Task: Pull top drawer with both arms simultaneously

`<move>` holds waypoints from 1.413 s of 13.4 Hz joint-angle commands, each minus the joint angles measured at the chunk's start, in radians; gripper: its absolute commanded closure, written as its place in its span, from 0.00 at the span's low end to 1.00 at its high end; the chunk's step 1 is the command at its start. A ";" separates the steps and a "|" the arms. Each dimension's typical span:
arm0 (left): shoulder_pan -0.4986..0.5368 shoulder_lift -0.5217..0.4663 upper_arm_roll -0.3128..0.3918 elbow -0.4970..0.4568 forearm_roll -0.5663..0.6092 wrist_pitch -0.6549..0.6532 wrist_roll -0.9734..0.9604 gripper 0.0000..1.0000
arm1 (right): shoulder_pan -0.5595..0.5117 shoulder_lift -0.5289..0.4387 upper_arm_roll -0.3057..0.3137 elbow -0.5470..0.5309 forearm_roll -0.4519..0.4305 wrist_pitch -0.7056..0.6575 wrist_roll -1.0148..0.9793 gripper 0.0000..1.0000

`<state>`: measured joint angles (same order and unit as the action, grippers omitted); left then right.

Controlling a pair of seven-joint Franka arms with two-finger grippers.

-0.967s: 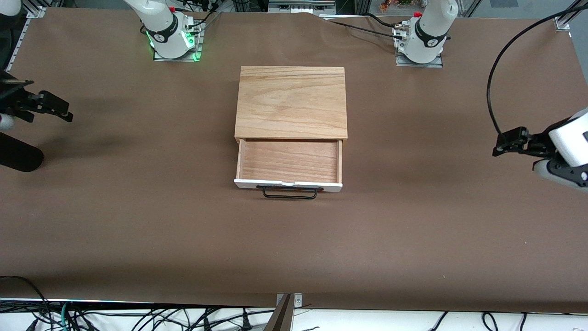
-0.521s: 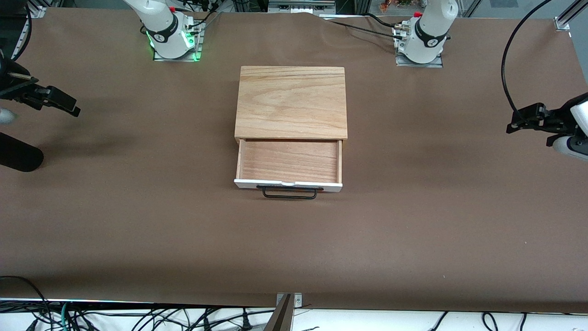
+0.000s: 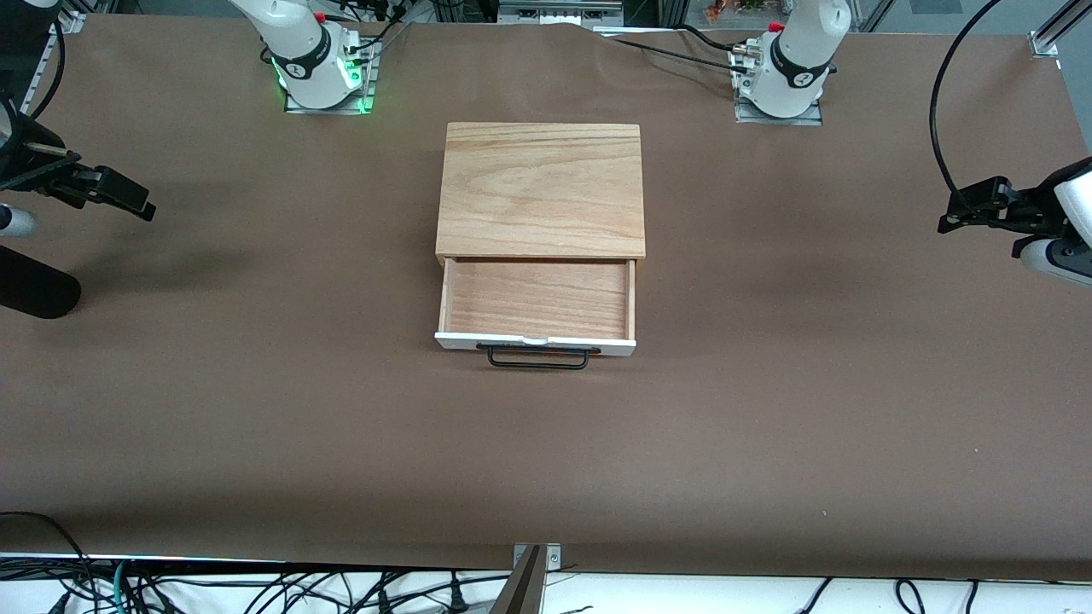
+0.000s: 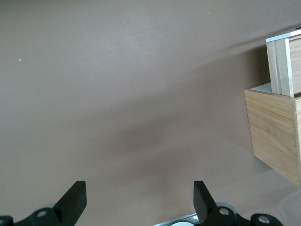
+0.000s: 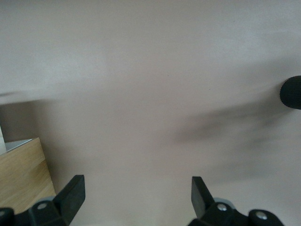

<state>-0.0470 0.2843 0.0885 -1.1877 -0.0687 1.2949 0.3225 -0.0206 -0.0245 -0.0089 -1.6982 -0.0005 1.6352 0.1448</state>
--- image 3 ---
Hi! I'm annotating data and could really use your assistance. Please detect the white drawer with black handle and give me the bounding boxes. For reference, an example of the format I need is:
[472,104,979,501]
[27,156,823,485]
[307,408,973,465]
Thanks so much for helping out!
[434,256,638,370]

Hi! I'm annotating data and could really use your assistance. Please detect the wooden drawer cabinet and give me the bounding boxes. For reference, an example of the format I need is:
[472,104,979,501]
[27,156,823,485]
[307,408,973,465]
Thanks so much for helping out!
[435,122,647,262]

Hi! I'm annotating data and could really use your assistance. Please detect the black cylindrical object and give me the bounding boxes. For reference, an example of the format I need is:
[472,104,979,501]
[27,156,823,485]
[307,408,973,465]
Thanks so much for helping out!
[0,246,83,319]

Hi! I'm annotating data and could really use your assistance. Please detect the grey power strip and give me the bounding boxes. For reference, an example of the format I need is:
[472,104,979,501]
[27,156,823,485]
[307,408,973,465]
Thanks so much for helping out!
[499,0,624,25]

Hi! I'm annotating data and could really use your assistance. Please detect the brown table cover sheet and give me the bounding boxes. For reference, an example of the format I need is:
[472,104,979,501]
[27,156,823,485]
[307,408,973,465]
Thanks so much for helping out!
[0,13,1092,581]

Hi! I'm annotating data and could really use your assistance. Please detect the grey metal mounting bar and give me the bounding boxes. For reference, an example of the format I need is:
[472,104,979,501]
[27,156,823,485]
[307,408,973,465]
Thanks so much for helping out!
[488,546,544,614]

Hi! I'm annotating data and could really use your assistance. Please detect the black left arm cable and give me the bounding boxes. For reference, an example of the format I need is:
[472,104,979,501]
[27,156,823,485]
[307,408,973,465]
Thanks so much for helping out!
[931,0,1001,210]

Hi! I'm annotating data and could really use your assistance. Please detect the aluminium frame profile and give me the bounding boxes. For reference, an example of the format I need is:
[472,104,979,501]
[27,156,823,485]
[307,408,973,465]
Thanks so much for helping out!
[17,9,86,116]
[1031,0,1092,56]

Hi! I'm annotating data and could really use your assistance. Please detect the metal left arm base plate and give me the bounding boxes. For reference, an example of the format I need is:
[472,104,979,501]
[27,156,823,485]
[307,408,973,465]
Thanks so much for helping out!
[735,96,824,125]

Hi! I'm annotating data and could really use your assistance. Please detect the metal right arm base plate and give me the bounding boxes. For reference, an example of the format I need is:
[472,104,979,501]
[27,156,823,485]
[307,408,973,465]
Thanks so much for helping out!
[284,38,376,114]

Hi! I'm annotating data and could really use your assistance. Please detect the black cables at arm base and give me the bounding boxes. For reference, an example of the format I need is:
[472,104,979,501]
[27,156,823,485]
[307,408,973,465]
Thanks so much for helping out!
[324,0,410,54]

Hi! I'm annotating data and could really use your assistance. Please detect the black looping floor cable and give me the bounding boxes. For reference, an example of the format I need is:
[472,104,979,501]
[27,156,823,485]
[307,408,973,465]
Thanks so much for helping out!
[0,511,96,614]

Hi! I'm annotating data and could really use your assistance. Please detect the black cable on table cover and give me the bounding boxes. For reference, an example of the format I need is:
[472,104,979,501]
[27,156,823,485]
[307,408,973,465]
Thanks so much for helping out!
[614,38,752,71]

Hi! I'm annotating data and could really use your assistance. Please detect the small metal bracket plate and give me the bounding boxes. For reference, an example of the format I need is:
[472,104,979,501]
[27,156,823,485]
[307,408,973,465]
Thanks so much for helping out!
[514,540,563,571]

